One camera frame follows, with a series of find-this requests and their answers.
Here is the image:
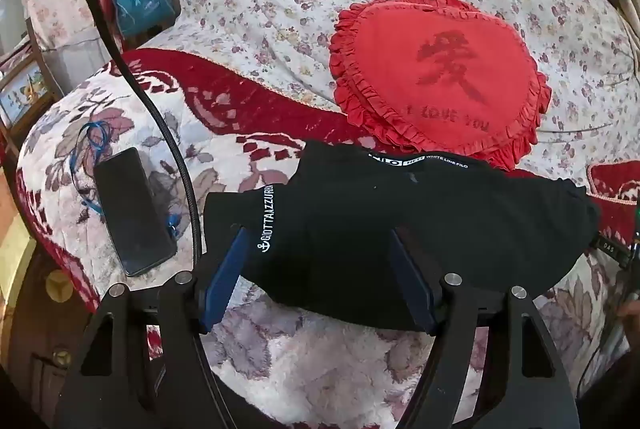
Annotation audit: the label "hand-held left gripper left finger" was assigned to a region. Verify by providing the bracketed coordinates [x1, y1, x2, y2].
[52, 223, 251, 429]

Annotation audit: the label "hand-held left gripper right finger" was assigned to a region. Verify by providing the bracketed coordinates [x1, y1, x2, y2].
[390, 227, 583, 429]

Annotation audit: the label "black pants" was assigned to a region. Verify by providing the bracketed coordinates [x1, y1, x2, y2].
[202, 140, 601, 332]

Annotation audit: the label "red and white plush blanket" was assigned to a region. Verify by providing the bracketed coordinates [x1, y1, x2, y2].
[15, 48, 640, 429]

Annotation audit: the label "black smartphone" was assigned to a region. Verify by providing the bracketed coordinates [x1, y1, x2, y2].
[93, 147, 178, 277]

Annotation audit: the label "wooden cabinet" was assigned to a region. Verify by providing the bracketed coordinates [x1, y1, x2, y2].
[0, 234, 96, 410]

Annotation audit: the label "red heart-shaped frilled pillow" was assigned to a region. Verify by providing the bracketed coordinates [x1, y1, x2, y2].
[329, 0, 552, 171]

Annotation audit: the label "blue gift bag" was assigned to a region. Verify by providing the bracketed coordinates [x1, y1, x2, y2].
[110, 0, 176, 37]

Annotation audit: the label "black cable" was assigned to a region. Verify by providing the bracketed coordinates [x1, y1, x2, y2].
[30, 0, 206, 262]

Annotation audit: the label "blue lanyard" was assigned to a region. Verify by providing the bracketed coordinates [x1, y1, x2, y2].
[70, 122, 181, 240]

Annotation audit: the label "wooden picture frame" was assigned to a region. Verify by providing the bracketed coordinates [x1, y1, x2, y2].
[0, 16, 61, 140]

